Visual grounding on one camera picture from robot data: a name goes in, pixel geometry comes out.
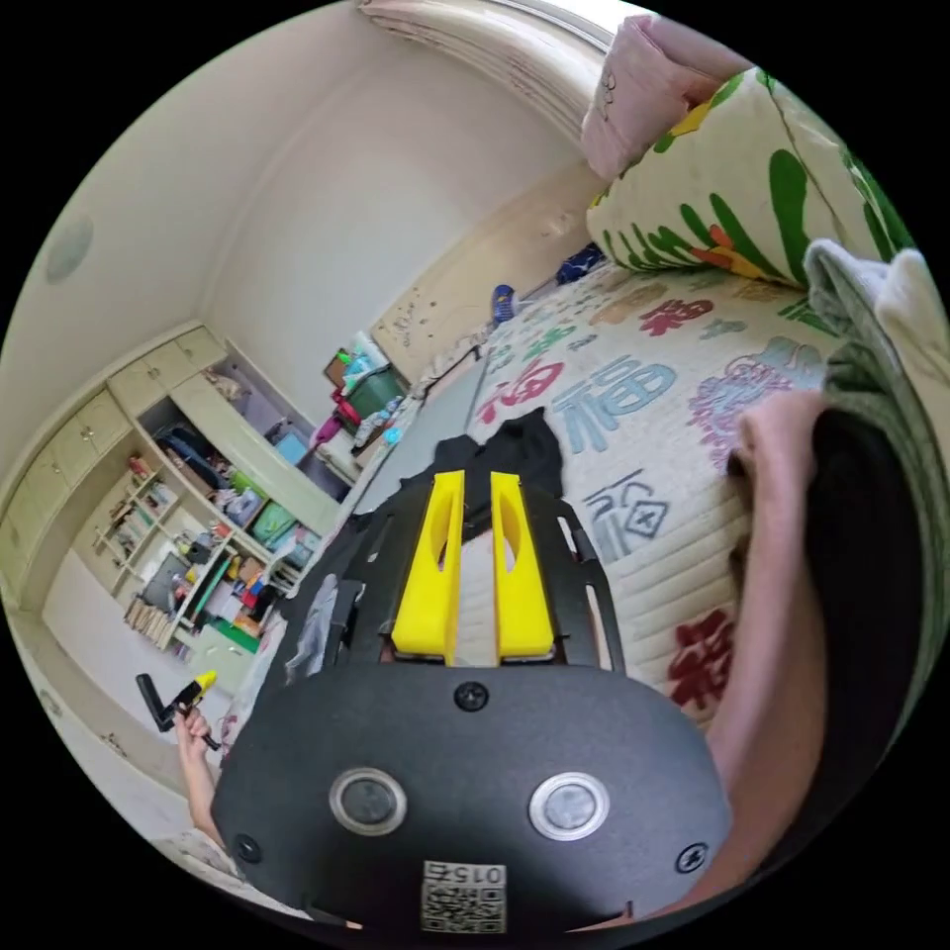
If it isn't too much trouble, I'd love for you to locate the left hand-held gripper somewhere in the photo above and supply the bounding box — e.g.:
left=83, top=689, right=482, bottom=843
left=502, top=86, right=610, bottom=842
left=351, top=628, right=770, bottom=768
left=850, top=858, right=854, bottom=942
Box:
left=164, top=670, right=223, bottom=751

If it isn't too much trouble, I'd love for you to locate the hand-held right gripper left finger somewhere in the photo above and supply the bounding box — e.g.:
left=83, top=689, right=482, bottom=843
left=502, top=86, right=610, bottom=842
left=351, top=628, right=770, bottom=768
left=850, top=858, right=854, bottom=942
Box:
left=391, top=468, right=467, bottom=666

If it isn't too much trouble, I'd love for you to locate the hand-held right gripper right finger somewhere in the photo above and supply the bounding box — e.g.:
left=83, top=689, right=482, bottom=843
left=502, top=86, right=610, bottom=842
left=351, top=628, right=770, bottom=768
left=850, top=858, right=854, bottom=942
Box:
left=489, top=471, right=555, bottom=665

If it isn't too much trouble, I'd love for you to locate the black shirt with a print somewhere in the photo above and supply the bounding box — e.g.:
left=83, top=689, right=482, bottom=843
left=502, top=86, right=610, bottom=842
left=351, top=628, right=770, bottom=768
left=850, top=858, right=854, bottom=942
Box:
left=278, top=406, right=570, bottom=686

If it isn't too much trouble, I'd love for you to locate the person's left forearm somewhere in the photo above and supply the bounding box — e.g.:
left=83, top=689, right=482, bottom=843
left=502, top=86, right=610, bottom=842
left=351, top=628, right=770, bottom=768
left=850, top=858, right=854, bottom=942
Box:
left=180, top=760, right=226, bottom=849

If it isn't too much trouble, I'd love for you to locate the person's left hand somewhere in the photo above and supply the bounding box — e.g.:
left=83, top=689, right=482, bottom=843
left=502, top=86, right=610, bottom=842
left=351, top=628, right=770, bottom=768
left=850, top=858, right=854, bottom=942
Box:
left=176, top=705, right=224, bottom=767

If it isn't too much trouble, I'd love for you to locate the bed with printed quilt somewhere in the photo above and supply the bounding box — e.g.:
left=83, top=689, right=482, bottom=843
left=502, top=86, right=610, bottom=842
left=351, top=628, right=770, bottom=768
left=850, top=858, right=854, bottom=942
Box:
left=159, top=251, right=851, bottom=885

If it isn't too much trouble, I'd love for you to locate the green storage box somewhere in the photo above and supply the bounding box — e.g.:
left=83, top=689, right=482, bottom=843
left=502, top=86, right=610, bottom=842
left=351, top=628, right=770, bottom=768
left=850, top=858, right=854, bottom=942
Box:
left=323, top=345, right=414, bottom=448

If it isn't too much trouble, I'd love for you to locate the cream cupboard with shelves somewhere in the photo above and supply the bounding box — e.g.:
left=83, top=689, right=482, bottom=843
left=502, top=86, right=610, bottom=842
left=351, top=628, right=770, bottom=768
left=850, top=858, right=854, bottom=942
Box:
left=0, top=321, right=359, bottom=656

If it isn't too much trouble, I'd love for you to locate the pile of clothes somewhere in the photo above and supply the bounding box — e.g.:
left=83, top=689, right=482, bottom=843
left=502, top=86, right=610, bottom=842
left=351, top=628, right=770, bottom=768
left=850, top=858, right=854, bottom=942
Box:
left=667, top=238, right=950, bottom=918

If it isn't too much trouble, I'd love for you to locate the round ceiling lamp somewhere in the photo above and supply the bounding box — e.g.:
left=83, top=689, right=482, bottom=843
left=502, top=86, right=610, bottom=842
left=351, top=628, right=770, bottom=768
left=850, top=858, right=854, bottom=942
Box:
left=46, top=213, right=96, bottom=285

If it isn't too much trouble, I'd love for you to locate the folded floral quilt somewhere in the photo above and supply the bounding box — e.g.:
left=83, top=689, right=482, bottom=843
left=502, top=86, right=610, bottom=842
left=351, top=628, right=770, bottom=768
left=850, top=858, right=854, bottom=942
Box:
left=586, top=66, right=915, bottom=292

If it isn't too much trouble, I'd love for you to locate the pink pillow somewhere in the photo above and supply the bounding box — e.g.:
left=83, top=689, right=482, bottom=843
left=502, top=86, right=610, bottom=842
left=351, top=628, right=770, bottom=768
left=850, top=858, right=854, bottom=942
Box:
left=581, top=14, right=752, bottom=181

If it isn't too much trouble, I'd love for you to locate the curtain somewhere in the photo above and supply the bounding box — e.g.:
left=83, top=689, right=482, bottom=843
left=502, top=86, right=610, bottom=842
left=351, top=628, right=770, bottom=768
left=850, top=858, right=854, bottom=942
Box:
left=355, top=0, right=633, bottom=143

